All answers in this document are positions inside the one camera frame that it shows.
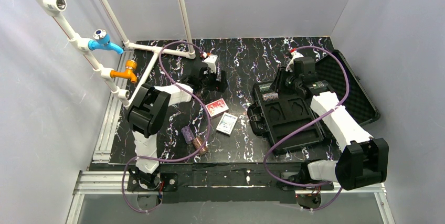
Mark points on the orange plastic faucet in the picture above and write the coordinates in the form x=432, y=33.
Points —
x=128, y=72

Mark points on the aluminium rail frame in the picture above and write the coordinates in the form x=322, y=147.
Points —
x=226, y=185

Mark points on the blue plastic faucet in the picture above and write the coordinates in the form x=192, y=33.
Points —
x=101, y=40

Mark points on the white pvc pipe frame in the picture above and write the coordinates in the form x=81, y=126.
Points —
x=55, y=9

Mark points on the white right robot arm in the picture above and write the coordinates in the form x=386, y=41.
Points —
x=363, y=160

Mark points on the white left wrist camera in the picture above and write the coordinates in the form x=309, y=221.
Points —
x=211, y=61

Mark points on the orange black poker chip stack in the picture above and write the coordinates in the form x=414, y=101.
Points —
x=200, y=145

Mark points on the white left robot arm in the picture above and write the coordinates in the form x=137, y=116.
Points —
x=147, y=113

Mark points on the black poker set case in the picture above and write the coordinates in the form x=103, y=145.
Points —
x=276, y=119

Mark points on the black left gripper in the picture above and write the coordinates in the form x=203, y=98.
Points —
x=215, y=80

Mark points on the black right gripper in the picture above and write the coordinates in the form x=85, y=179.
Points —
x=281, y=81

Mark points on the purple poker chip stack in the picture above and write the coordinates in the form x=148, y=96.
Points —
x=187, y=134

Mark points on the red playing card deck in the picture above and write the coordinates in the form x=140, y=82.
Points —
x=217, y=107

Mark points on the blue playing card deck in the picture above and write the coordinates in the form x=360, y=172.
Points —
x=226, y=123

